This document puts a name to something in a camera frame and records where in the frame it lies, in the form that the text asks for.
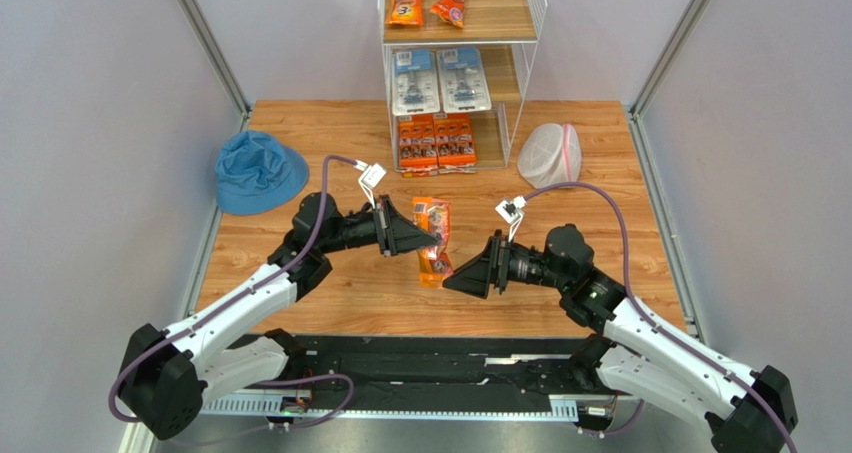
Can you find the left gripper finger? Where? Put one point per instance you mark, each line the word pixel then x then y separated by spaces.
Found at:
pixel 407 244
pixel 398 223

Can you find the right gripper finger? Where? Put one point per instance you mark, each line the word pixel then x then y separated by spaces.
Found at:
pixel 479 269
pixel 470 286

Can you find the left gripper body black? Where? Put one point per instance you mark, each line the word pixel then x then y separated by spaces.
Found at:
pixel 380 228

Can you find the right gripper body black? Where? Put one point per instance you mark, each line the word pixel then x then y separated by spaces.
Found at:
pixel 498 263

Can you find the orange razor box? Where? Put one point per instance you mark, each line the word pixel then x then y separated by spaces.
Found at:
pixel 416 146
pixel 454 140

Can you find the blue card razor blister pack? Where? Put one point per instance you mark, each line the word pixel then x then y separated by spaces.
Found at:
pixel 415 83

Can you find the white Gillette razor pack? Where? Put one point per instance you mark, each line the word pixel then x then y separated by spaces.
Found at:
pixel 463 83

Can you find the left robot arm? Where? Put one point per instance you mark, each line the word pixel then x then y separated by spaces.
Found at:
pixel 226 319

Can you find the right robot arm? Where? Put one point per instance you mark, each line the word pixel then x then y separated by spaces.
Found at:
pixel 632 350

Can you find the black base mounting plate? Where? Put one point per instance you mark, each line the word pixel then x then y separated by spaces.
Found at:
pixel 443 375

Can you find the white mesh laundry bag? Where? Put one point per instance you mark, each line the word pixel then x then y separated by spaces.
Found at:
pixel 551 154

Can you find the blue bucket hat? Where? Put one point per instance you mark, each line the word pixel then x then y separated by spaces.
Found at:
pixel 255 173

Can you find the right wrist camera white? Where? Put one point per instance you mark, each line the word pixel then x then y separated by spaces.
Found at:
pixel 512 212

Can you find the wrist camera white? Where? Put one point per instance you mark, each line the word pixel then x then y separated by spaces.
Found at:
pixel 371 175
pixel 512 212

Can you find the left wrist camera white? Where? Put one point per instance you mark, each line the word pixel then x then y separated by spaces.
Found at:
pixel 371 175

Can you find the white wire shelf rack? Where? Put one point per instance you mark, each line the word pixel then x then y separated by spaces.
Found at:
pixel 507 34

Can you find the aluminium rail frame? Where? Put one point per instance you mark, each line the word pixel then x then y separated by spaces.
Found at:
pixel 290 381

